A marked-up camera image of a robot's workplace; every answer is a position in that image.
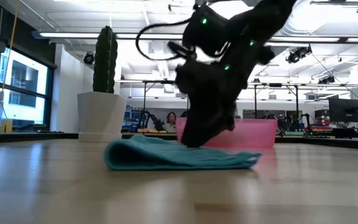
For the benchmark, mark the black background workstation frame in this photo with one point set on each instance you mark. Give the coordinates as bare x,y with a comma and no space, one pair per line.
154,82
275,84

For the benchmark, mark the person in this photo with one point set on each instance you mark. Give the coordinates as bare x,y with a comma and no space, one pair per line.
170,121

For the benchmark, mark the white hexagonal plant pot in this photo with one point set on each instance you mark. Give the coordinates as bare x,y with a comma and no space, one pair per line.
101,115

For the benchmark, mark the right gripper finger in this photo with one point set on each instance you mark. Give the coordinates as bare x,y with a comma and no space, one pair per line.
204,127

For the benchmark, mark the blue storage bins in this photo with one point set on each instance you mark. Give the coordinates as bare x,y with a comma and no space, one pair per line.
132,119

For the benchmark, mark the pink translucent plastic basket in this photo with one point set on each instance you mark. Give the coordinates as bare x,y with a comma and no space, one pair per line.
253,133

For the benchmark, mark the teal microfiber towel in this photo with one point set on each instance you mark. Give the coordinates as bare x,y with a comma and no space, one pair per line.
166,155

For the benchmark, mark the large black-framed window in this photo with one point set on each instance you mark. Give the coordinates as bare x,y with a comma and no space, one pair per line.
23,90

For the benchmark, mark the black aluminium table frame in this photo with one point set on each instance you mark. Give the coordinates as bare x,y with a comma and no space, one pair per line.
322,141

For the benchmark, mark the small yellow box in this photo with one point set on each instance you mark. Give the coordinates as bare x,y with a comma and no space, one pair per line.
6,126

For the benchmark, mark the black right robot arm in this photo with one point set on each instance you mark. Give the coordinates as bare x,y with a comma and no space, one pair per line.
266,15

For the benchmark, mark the background black robot arm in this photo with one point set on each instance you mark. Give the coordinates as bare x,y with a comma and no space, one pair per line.
304,123
151,119

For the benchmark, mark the green cactus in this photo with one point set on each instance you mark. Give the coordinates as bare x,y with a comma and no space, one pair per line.
105,59

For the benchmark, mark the large black monitor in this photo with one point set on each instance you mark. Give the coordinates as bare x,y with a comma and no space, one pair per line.
346,110

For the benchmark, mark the black ceiling-mounted device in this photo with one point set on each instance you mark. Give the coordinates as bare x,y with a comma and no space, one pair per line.
326,80
298,53

